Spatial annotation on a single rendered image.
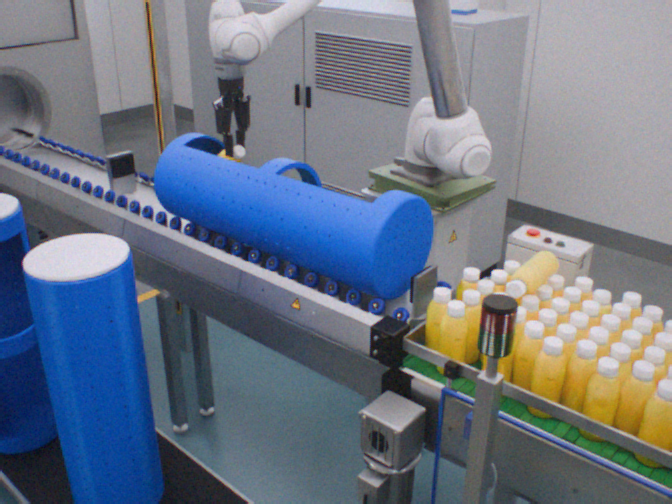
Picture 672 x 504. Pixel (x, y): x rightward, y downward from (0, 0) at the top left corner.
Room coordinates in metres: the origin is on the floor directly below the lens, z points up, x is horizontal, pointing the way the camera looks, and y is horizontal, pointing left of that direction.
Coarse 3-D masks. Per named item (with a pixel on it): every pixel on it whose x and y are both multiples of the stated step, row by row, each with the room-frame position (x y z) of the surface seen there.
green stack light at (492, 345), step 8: (480, 328) 1.06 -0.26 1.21; (480, 336) 1.06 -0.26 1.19; (488, 336) 1.04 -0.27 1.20; (496, 336) 1.03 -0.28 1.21; (504, 336) 1.03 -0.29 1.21; (512, 336) 1.04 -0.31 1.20; (480, 344) 1.05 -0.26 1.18; (488, 344) 1.04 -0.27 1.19; (496, 344) 1.03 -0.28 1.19; (504, 344) 1.04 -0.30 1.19; (512, 344) 1.05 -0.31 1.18; (488, 352) 1.04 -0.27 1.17; (496, 352) 1.03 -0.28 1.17; (504, 352) 1.04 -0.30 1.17
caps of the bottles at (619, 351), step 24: (576, 288) 1.45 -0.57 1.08; (552, 312) 1.33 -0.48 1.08; (576, 312) 1.34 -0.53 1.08; (624, 312) 1.34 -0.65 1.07; (648, 312) 1.34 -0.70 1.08; (552, 336) 1.24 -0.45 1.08; (600, 336) 1.24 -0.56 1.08; (624, 336) 1.24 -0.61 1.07; (600, 360) 1.15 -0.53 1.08; (648, 360) 1.17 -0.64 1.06
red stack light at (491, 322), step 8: (488, 312) 1.05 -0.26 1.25; (512, 312) 1.04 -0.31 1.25; (480, 320) 1.06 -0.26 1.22; (488, 320) 1.04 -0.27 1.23; (496, 320) 1.04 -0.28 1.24; (504, 320) 1.03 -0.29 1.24; (512, 320) 1.04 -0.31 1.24; (488, 328) 1.04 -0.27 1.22; (496, 328) 1.03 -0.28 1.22; (504, 328) 1.03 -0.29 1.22; (512, 328) 1.04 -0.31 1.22
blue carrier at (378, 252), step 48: (192, 144) 2.19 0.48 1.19; (192, 192) 1.95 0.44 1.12; (240, 192) 1.84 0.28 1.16; (288, 192) 1.76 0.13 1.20; (336, 192) 1.70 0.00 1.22; (240, 240) 1.87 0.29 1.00; (288, 240) 1.70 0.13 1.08; (336, 240) 1.60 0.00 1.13; (384, 240) 1.56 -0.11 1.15; (384, 288) 1.56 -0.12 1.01
